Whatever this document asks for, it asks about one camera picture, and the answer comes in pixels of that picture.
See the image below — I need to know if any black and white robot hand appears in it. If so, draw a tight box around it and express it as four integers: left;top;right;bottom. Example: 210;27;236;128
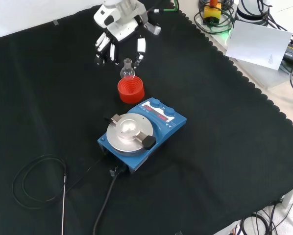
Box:
93;3;162;69

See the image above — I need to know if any thin black probe cable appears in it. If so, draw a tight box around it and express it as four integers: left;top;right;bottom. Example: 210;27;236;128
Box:
12;154;105;210

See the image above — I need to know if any thick black power cable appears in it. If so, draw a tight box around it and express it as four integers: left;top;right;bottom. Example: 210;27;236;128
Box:
92;166;124;235

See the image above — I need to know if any clear round-bottom glass flask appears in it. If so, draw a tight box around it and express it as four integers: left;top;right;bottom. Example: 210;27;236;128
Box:
120;58;135;79

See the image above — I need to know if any heater with blue base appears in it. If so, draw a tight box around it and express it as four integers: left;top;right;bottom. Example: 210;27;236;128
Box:
97;97;187;175

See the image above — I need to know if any black cloth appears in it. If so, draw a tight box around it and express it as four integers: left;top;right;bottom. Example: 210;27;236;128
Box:
0;0;293;235

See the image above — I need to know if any orange ribbed flask stand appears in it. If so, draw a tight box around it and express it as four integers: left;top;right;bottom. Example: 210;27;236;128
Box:
117;75;145;104

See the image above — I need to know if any steel temperature probe rod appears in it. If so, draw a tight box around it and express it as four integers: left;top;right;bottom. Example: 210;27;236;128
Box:
61;171;68;235

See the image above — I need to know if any yellow stop button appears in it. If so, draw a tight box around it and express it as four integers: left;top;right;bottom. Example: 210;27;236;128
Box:
203;0;222;25

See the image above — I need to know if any green cable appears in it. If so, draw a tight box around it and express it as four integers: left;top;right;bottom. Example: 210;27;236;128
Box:
194;9;233;35

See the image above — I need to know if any pale board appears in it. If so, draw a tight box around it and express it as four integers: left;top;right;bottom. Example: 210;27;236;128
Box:
225;20;293;71

